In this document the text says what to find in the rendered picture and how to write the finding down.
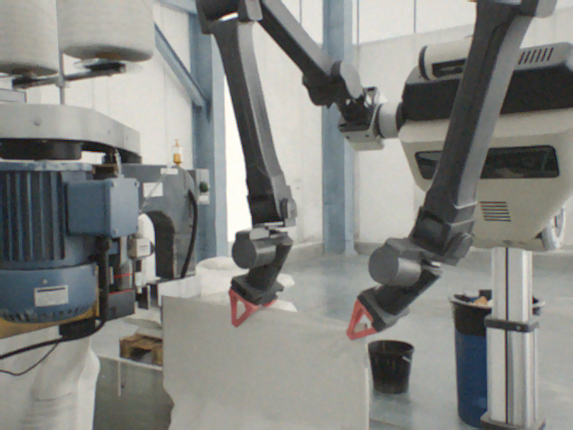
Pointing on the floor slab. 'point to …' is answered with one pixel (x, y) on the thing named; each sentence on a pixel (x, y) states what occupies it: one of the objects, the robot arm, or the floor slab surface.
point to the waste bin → (475, 350)
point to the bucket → (390, 364)
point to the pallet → (134, 347)
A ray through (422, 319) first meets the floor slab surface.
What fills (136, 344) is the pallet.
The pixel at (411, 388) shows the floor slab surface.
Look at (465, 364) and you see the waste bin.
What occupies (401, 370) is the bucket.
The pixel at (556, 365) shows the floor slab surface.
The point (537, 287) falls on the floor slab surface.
